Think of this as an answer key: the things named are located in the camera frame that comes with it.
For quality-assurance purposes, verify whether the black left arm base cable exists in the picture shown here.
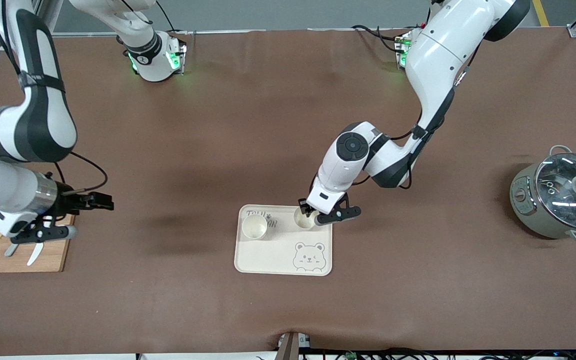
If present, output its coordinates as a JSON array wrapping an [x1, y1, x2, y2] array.
[[352, 24, 404, 53]]

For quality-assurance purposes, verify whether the black arm base cable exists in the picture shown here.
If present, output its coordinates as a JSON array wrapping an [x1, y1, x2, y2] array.
[[352, 24, 404, 53], [155, 0, 189, 36]]

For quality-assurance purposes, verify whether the cream tray with bear print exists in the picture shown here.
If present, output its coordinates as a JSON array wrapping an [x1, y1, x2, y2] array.
[[234, 204, 333, 277]]

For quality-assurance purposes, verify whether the bamboo cutting board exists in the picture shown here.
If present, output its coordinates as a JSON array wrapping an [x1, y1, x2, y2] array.
[[0, 207, 76, 274]]

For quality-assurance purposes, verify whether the grey pot with glass lid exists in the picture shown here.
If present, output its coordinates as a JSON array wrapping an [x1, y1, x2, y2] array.
[[509, 145, 576, 245]]

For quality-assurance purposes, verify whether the brown table cover sheet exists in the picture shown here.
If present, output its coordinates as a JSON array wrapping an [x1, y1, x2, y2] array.
[[0, 27, 576, 357]]

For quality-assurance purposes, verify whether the metal table edge clamp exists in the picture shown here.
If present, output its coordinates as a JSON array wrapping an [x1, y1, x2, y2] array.
[[275, 331, 312, 360]]

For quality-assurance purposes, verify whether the black right arm base cable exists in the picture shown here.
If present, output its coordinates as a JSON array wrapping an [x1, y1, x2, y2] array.
[[155, 0, 189, 36]]

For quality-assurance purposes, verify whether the white plastic knife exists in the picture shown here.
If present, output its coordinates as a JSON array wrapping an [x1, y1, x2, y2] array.
[[27, 242, 45, 267]]

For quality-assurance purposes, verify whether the white plastic cup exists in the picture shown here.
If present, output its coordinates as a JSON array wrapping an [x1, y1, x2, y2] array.
[[293, 206, 321, 231], [241, 214, 268, 241]]

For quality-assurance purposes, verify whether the glass pot lid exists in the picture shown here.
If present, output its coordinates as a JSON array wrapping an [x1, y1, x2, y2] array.
[[534, 152, 576, 232]]

